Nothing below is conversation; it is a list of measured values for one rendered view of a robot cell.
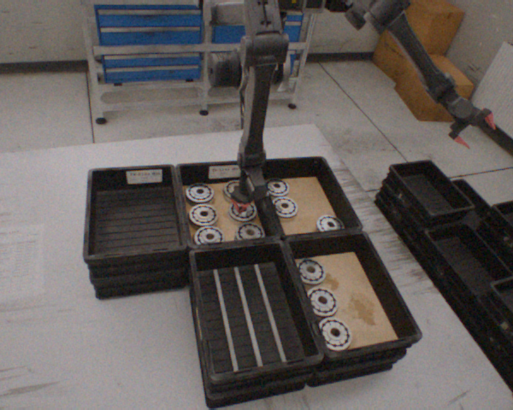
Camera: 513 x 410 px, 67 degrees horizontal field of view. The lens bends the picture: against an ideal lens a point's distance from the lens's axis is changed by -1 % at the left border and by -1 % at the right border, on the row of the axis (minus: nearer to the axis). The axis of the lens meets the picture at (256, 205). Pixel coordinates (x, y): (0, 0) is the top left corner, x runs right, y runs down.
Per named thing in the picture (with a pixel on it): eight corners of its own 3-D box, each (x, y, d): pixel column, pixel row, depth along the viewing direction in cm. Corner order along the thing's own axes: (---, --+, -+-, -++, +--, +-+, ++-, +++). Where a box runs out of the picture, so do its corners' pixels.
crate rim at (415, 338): (280, 243, 128) (282, 238, 127) (362, 234, 136) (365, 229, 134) (324, 362, 102) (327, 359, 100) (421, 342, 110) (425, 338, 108)
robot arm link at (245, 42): (282, 27, 95) (239, 31, 92) (291, 40, 92) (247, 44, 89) (262, 153, 129) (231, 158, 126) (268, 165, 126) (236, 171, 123)
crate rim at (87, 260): (89, 173, 139) (87, 168, 137) (174, 168, 147) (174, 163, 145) (83, 265, 113) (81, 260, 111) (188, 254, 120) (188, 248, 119)
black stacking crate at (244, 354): (188, 272, 127) (189, 250, 119) (275, 261, 135) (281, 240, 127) (208, 398, 101) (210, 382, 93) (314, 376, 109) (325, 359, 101)
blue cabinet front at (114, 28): (104, 83, 290) (93, 3, 250) (200, 78, 313) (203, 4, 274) (105, 84, 288) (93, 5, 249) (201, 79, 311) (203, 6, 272)
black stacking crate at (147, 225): (93, 193, 146) (88, 169, 138) (174, 187, 153) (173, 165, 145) (89, 283, 120) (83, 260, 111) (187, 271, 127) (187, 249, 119)
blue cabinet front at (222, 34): (209, 78, 316) (214, 4, 276) (291, 73, 339) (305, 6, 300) (210, 79, 314) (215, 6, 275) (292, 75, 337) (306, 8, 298)
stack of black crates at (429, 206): (362, 219, 251) (388, 164, 219) (400, 211, 261) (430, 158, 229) (397, 268, 226) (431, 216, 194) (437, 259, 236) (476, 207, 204)
